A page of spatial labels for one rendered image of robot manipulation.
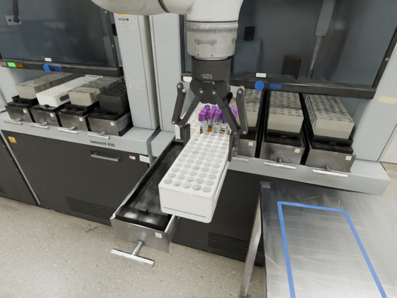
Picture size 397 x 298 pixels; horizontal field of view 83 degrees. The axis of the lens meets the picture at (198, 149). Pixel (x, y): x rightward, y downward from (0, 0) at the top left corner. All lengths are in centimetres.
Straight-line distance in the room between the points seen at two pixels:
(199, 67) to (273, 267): 37
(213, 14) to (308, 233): 43
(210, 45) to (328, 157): 57
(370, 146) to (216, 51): 69
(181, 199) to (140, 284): 100
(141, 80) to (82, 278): 106
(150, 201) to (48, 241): 121
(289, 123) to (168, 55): 49
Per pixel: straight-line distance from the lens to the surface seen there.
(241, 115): 47
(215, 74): 43
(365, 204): 65
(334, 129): 88
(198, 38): 42
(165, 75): 89
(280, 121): 85
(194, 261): 140
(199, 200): 40
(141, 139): 96
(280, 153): 82
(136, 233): 55
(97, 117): 103
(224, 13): 41
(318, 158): 84
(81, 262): 154
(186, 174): 44
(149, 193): 59
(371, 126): 92
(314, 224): 55
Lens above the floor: 120
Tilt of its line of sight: 33 degrees down
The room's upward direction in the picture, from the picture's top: straight up
